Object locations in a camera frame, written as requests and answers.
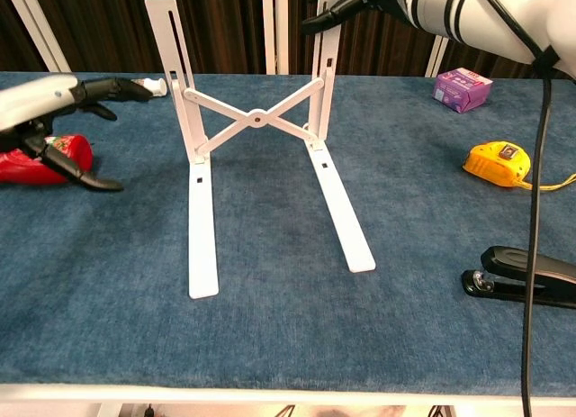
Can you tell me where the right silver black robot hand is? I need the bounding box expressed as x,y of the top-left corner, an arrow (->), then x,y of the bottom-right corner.
301,0 -> 406,35

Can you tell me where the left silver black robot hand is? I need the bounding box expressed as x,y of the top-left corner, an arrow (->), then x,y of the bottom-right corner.
0,73 -> 154,193

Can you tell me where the white folding laptop stand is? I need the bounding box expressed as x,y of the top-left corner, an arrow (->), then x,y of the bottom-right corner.
143,0 -> 377,300

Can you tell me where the red ketchup bottle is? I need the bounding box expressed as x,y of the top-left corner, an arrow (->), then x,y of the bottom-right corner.
0,133 -> 95,185

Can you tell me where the dark brown curtain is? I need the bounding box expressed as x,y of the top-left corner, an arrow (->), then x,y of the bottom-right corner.
0,0 -> 576,80

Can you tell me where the white toothpaste tube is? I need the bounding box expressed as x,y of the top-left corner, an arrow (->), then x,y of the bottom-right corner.
134,77 -> 168,97

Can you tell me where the purple tissue pack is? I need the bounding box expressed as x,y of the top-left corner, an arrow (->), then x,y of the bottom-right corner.
432,67 -> 494,115

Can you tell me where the yellow tape measure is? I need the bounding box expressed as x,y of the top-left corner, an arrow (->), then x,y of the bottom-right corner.
462,141 -> 576,192

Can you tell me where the black stapler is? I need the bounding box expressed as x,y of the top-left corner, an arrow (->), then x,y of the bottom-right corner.
460,245 -> 576,310

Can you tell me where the blue table cloth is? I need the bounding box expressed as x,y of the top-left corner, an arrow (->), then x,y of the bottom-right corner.
0,71 -> 576,398

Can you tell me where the white upright frame post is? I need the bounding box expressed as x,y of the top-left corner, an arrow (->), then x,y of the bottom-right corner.
260,0 -> 289,75

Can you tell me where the white slanted frame post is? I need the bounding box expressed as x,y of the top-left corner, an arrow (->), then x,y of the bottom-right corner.
4,0 -> 72,74
425,33 -> 451,78

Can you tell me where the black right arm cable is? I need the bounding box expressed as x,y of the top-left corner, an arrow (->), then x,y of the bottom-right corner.
467,0 -> 562,417

